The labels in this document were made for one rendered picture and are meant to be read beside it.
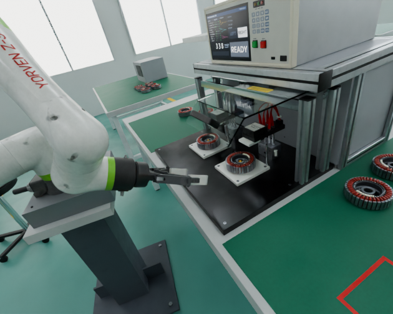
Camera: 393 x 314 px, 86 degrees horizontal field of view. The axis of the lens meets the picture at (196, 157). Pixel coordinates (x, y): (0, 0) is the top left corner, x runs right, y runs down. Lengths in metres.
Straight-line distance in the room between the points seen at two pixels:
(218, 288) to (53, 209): 0.95
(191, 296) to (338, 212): 0.97
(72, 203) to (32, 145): 0.25
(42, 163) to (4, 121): 4.69
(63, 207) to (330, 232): 0.88
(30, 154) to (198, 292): 1.08
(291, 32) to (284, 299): 0.64
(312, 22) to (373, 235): 0.57
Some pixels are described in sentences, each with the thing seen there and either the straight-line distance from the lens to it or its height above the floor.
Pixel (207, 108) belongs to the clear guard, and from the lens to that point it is 0.65.
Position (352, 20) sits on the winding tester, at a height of 1.19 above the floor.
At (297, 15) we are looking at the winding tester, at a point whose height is 1.24.
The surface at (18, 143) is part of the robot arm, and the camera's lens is 0.92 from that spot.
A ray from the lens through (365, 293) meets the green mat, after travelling 0.61.
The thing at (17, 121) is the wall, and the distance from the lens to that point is 5.57.
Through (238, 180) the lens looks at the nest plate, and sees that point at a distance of 0.77.
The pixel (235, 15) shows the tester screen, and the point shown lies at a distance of 0.86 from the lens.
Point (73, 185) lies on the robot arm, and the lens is 0.57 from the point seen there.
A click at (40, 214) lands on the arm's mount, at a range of 0.99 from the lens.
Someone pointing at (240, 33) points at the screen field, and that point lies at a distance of 0.85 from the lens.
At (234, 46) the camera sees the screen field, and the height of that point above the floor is 1.18.
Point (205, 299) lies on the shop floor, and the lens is 1.41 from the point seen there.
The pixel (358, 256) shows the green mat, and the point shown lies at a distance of 0.66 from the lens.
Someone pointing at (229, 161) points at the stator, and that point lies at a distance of 0.81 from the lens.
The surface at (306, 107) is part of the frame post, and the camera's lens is 0.64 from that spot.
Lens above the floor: 1.27
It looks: 31 degrees down
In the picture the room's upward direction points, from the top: 13 degrees counter-clockwise
